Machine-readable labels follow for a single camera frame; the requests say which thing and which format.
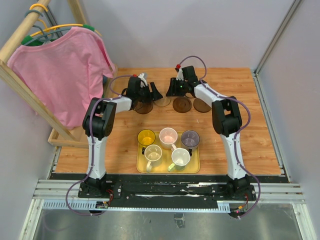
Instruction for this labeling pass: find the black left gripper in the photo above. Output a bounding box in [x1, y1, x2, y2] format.
[136, 82, 163, 104]

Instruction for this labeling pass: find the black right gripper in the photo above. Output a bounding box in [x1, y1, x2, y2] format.
[166, 78, 188, 97]

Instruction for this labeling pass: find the light woven rattan coaster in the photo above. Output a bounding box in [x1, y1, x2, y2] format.
[153, 97, 171, 108]

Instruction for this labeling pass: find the dark brown coaster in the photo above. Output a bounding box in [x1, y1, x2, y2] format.
[134, 101, 153, 115]
[172, 96, 192, 113]
[193, 98, 211, 113]

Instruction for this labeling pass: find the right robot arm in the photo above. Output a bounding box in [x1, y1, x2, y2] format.
[166, 64, 246, 180]

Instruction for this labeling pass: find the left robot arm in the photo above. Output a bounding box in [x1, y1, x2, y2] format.
[82, 72, 163, 180]

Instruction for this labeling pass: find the yellow transparent cup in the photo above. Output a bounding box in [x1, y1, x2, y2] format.
[137, 129, 156, 147]

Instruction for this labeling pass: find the purple transparent cup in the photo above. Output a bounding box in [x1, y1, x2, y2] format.
[180, 130, 200, 156]

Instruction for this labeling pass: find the pink mug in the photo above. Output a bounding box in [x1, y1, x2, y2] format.
[158, 127, 178, 150]

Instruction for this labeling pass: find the beige smiley mug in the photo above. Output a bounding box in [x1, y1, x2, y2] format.
[144, 144, 163, 173]

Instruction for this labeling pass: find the yellow plastic tray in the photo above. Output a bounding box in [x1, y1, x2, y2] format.
[136, 143, 201, 174]

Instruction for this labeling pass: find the pink t-shirt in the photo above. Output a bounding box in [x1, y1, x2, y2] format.
[7, 27, 115, 130]

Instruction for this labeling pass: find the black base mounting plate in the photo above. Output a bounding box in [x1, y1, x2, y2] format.
[78, 174, 258, 209]

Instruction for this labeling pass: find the grey clothes hanger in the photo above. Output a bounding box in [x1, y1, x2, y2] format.
[21, 25, 71, 47]

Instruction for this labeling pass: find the yellow clothes hanger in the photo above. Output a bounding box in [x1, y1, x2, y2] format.
[25, 0, 102, 37]

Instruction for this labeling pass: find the wooden hanging rod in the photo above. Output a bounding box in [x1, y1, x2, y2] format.
[0, 12, 40, 63]

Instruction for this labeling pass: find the white mug green handle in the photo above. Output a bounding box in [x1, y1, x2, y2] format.
[167, 148, 191, 172]

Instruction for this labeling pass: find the wooden clothes rack frame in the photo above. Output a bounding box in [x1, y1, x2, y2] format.
[0, 0, 117, 147]

